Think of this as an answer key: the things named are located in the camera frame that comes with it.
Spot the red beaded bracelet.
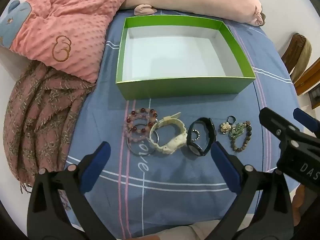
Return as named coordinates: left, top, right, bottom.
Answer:
left=126, top=108, right=159, bottom=133

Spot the pink beaded bracelet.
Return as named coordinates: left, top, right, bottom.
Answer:
left=123, top=122, right=150, bottom=143

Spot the pink dotted blanket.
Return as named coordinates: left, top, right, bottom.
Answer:
left=0, top=0, right=137, bottom=83

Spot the pink plaid scarf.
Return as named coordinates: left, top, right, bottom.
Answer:
left=3, top=61, right=97, bottom=193

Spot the blue striped bedsheet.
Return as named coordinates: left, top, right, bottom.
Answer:
left=64, top=7, right=300, bottom=240

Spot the green beaded bracelet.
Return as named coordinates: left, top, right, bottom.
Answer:
left=228, top=122, right=247, bottom=138

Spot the wooden furniture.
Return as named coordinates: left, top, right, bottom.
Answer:
left=294, top=57, right=320, bottom=109

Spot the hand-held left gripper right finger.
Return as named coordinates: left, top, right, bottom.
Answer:
left=211, top=141, right=294, bottom=240

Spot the brown wooden bead bracelet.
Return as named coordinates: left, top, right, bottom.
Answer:
left=231, top=121, right=252, bottom=152

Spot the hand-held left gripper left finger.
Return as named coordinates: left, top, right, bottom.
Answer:
left=27, top=141, right=117, bottom=240

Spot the green cardboard box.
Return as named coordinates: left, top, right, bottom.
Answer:
left=115, top=15, right=256, bottom=99

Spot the black wrist watch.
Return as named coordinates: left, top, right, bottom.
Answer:
left=186, top=117, right=217, bottom=157

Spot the wooden chair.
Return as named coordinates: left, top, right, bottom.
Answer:
left=281, top=33, right=312, bottom=83

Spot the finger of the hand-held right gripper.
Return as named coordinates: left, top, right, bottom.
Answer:
left=259, top=107, right=300, bottom=153
left=293, top=109, right=320, bottom=138

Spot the cream wrist watch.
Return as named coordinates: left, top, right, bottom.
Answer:
left=149, top=112, right=188, bottom=155

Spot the silver bangle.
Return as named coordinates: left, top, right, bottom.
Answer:
left=127, top=124, right=160, bottom=155

